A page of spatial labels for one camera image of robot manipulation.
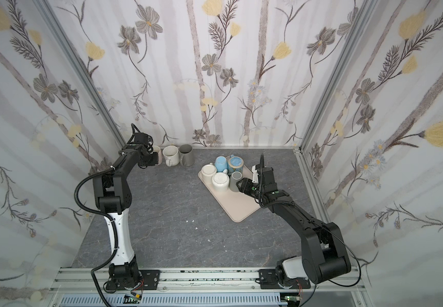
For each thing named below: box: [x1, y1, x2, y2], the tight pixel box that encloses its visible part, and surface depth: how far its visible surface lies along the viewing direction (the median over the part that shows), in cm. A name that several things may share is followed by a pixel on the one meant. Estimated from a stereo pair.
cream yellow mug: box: [162, 145, 180, 167], surface depth 109 cm
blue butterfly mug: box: [227, 154, 244, 174], surface depth 101 cm
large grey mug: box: [178, 143, 196, 167], surface depth 110 cm
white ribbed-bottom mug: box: [211, 168, 230, 193], surface depth 98 cm
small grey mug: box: [229, 170, 243, 193], surface depth 97 cm
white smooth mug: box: [201, 162, 218, 185], surface depth 103 cm
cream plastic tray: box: [197, 165, 261, 223], surface depth 98 cm
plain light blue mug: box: [214, 156, 228, 173], surface depth 103 cm
